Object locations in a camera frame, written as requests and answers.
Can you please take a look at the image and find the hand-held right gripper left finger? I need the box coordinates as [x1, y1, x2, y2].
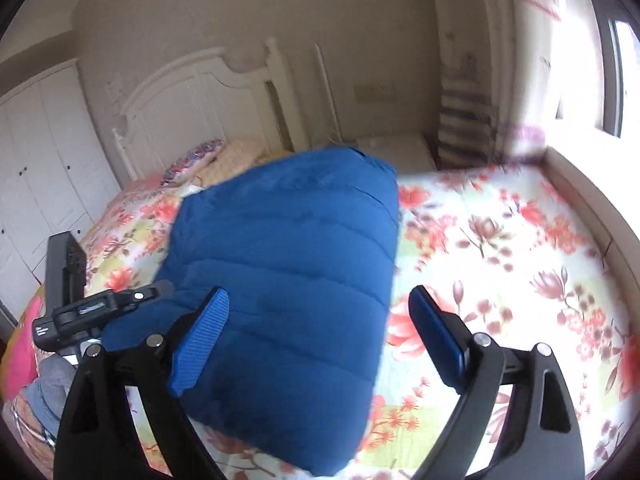
[52, 286, 231, 480]

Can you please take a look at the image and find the dark framed window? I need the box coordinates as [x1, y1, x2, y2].
[550, 0, 640, 138]

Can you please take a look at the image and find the white wardrobe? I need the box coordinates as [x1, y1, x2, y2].
[0, 57, 121, 311]

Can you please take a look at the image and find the peach pillow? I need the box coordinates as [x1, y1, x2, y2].
[195, 139, 281, 186]

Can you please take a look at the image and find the pink cloth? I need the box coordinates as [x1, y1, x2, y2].
[5, 305, 48, 401]

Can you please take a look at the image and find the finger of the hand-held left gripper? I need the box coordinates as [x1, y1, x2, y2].
[112, 280, 176, 311]

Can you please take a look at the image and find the floral quilt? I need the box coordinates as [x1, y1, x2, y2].
[75, 165, 636, 480]

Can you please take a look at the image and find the blue puffer jacket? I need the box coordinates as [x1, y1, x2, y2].
[102, 145, 401, 476]

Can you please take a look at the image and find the patterned round cushion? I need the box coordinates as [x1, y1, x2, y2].
[162, 139, 226, 183]

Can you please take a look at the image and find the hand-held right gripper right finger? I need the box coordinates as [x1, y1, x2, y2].
[408, 285, 586, 480]

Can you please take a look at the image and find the window sill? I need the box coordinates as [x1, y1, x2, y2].
[542, 145, 640, 256]

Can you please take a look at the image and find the person's left forearm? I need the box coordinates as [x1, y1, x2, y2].
[2, 350, 78, 461]

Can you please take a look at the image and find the printed striped curtain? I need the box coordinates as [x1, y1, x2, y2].
[432, 0, 566, 166]

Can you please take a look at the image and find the white wooden headboard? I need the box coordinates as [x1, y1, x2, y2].
[112, 37, 311, 181]

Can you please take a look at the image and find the white nightstand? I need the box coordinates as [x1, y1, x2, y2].
[352, 132, 436, 173]

